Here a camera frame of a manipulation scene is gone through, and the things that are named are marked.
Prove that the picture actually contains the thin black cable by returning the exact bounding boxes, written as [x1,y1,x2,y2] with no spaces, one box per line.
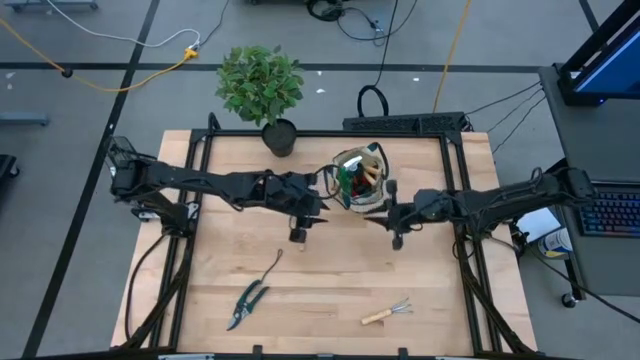
[487,89,545,135]
[492,95,547,155]
[467,82,544,117]

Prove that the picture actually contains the computer keyboard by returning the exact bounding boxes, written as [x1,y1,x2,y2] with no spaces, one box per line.
[577,180,640,239]

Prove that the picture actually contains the grey rolling desk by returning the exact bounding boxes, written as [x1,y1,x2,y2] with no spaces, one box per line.
[538,64,640,309]

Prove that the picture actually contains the long black floor cable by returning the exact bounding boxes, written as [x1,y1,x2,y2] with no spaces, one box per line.
[372,0,401,89]

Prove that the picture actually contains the looped black floor cable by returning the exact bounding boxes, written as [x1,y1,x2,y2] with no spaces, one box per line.
[335,0,420,47]

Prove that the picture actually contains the yellow cable with plug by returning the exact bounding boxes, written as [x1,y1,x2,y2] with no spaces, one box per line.
[0,17,200,94]

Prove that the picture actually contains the grey cart base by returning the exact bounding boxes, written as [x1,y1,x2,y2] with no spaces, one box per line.
[4,0,100,15]

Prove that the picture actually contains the black cable bundle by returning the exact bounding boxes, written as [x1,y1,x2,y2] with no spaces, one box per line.
[304,0,347,23]

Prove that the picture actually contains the monitor with blue screen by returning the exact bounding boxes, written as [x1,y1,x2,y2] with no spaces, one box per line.
[557,0,640,107]

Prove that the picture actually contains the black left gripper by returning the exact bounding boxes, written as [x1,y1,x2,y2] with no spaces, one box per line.
[263,171,331,245]

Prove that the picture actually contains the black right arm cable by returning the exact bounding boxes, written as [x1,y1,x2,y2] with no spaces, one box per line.
[522,244,640,325]

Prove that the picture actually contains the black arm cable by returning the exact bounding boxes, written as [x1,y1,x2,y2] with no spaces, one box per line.
[522,244,640,325]
[123,232,169,344]

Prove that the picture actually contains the grey flat platform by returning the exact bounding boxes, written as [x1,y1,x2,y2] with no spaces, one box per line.
[0,111,50,127]

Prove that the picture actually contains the black coiled cable loop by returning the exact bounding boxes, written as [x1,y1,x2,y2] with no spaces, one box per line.
[356,84,390,119]

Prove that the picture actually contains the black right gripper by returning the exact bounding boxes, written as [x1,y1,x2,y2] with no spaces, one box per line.
[363,178,455,251]

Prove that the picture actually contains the short black floor cable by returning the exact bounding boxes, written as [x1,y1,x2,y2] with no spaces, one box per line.
[198,0,231,49]

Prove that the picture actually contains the black power strip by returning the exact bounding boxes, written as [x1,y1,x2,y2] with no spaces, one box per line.
[342,111,474,134]

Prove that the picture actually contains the potted green plant black pot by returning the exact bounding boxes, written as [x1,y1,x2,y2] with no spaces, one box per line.
[214,44,306,159]

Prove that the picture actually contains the black power supply box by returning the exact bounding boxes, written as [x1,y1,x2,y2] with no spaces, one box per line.
[105,135,151,169]

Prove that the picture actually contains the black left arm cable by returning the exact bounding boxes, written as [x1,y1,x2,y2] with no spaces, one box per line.
[123,232,169,344]

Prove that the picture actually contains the beige green gardening bag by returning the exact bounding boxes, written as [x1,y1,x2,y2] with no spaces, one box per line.
[329,142,393,215]

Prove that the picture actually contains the hand rake wooden handle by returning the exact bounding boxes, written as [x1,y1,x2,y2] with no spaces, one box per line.
[360,298,415,327]

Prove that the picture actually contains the black aluminium table frame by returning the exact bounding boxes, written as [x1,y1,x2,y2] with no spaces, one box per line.
[117,112,539,360]

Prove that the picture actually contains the green handled pruning shears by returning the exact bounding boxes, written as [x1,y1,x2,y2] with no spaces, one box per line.
[226,248,284,332]

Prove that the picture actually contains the black chair base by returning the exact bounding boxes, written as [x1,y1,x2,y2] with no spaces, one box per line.
[0,153,21,194]

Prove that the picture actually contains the plain yellow floor cable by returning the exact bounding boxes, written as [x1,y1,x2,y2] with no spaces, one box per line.
[432,0,474,114]

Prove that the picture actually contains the white blue yellow can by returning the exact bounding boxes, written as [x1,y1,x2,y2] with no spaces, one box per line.
[536,227,575,260]

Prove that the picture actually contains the white floor cable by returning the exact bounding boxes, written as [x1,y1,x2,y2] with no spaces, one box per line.
[45,0,202,50]

